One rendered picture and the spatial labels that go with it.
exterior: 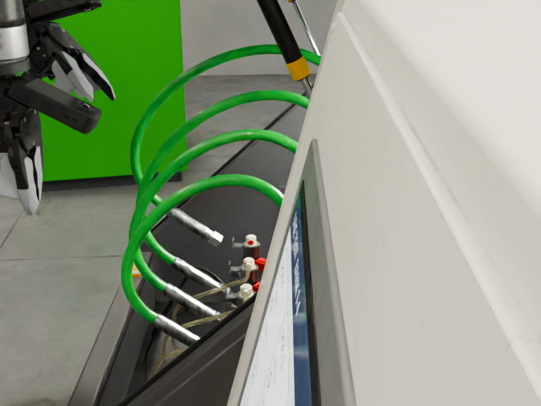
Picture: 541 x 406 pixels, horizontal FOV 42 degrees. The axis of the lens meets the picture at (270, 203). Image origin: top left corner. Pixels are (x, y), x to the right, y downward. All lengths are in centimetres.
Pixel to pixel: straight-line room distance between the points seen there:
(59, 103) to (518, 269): 82
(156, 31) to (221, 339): 359
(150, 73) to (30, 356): 200
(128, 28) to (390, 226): 405
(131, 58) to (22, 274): 146
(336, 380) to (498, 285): 12
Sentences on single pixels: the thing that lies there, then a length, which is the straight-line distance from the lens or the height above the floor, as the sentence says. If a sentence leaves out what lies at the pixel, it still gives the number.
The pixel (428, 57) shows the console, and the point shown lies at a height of 155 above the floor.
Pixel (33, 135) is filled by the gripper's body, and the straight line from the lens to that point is 100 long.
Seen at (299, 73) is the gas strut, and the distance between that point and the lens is 70.
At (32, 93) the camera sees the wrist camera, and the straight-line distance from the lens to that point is 96.
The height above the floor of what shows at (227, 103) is 137.
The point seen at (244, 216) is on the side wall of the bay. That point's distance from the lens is 145.
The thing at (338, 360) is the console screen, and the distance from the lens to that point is 29.
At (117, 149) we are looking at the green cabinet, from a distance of 445.
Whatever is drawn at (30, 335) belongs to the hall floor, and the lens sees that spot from 311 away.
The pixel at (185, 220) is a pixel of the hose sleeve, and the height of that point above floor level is 116.
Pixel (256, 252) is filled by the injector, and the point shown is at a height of 111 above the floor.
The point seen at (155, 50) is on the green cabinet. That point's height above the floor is 84.
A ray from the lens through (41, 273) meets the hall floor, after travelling 359.
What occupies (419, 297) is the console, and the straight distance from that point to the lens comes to 22.
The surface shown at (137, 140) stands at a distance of 108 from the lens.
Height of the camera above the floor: 161
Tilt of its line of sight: 22 degrees down
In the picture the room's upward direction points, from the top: straight up
